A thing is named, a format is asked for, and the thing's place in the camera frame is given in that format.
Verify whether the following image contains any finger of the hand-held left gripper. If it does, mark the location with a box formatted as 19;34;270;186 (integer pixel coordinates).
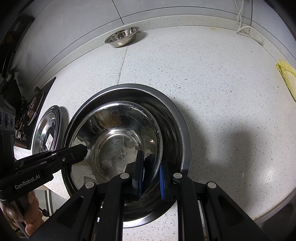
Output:
13;144;88;178

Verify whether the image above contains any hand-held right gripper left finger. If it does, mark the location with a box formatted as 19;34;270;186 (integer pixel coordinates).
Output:
29;150;146;241

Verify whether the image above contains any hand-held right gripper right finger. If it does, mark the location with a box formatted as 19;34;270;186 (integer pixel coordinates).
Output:
159;160;270;241

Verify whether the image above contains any large steel plate with sticker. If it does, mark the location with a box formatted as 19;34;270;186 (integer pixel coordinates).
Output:
32;105;63;156

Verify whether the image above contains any small steel bowl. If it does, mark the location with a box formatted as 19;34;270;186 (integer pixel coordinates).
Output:
69;100;164;202
105;26;139;48

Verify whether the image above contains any large steel bowl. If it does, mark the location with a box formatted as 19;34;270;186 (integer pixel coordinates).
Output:
61;83;192;229

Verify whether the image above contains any person's left hand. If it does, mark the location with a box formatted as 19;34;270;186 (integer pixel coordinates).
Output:
0;191;45;237

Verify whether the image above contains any black gas stove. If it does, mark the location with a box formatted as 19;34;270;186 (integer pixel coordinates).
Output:
14;76;57;150

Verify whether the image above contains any napa cabbage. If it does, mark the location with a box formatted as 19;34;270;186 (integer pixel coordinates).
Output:
276;59;296;103

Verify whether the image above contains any white power cable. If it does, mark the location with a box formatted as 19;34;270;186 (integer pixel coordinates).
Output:
234;0;264;46

